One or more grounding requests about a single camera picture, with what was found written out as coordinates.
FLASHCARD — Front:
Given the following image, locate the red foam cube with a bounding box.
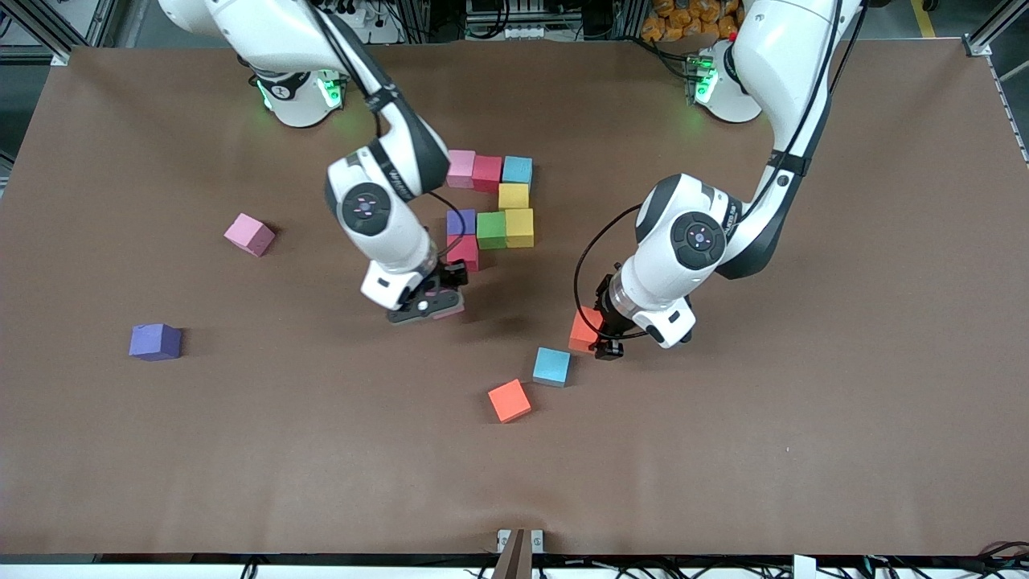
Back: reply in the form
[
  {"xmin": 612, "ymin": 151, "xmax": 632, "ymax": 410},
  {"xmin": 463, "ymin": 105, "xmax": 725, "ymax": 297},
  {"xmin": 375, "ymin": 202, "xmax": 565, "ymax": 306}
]
[
  {"xmin": 472, "ymin": 154, "xmax": 504, "ymax": 193},
  {"xmin": 446, "ymin": 234, "xmax": 481, "ymax": 273}
]

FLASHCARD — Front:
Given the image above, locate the orange foam cube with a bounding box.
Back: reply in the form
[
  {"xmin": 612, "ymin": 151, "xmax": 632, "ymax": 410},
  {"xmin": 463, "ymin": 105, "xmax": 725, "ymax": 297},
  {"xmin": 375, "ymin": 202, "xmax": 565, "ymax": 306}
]
[
  {"xmin": 568, "ymin": 306, "xmax": 604, "ymax": 355},
  {"xmin": 487, "ymin": 379, "xmax": 533, "ymax": 424}
]

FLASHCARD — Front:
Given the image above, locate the green foam cube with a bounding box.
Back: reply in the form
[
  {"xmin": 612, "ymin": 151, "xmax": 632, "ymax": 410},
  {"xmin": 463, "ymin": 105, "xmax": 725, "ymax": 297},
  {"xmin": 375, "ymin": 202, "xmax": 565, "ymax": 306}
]
[{"xmin": 476, "ymin": 211, "xmax": 508, "ymax": 250}]

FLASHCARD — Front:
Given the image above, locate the brown paper table cover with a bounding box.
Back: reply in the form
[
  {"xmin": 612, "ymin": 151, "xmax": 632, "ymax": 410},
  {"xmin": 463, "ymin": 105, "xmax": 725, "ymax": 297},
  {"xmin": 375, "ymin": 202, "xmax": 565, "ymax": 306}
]
[{"xmin": 0, "ymin": 39, "xmax": 1029, "ymax": 557}]

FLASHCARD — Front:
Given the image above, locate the metal equipment rack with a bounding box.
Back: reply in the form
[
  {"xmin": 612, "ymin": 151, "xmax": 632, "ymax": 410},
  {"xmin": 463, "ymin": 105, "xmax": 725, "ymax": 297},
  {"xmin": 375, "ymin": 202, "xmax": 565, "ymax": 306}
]
[{"xmin": 465, "ymin": 0, "xmax": 555, "ymax": 41}]

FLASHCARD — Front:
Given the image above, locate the white power strip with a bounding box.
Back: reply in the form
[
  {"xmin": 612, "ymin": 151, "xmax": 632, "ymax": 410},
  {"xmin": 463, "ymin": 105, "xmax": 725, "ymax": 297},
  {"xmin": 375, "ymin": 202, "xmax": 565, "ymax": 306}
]
[{"xmin": 322, "ymin": 0, "xmax": 403, "ymax": 46}]

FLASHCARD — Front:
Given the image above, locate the pile of orange objects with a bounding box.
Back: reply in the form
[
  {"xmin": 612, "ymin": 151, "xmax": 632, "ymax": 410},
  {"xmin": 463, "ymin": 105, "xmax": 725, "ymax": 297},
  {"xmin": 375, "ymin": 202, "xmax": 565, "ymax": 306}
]
[{"xmin": 642, "ymin": 0, "xmax": 744, "ymax": 43}]

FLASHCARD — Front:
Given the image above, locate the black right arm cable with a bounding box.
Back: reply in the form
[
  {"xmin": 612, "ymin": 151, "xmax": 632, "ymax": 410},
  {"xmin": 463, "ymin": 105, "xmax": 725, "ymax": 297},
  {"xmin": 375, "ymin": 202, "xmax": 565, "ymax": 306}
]
[{"xmin": 424, "ymin": 190, "xmax": 469, "ymax": 258}]

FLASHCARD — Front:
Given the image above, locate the metal table edge bracket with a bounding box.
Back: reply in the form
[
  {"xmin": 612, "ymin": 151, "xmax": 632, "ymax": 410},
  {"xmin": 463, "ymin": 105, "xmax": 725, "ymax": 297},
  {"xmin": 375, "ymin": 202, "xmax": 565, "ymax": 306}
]
[{"xmin": 492, "ymin": 528, "xmax": 545, "ymax": 579}]

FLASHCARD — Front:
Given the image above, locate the aluminium frame post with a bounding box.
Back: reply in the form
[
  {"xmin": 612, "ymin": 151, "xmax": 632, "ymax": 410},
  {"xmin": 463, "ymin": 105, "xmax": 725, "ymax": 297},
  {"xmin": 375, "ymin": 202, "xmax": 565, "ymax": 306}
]
[
  {"xmin": 963, "ymin": 0, "xmax": 1029, "ymax": 59},
  {"xmin": 16, "ymin": 0, "xmax": 121, "ymax": 67}
]

